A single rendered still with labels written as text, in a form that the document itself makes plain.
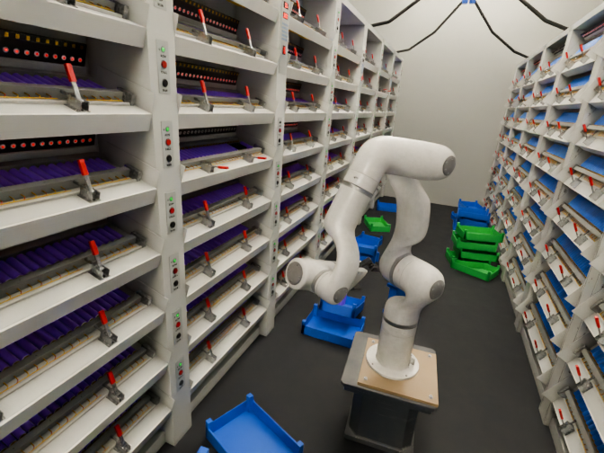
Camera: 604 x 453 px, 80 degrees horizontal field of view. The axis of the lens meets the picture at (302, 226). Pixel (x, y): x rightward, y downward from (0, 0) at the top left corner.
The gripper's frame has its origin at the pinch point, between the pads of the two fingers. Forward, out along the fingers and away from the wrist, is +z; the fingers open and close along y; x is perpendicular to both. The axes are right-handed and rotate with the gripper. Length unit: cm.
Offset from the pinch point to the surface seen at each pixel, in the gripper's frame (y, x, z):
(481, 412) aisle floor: 28, 47, 70
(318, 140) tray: 5, -112, 55
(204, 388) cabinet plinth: 82, -8, -16
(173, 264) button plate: 26, -24, -49
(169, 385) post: 61, -3, -41
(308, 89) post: -15, -132, 42
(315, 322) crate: 73, -29, 55
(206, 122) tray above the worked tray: -8, -53, -46
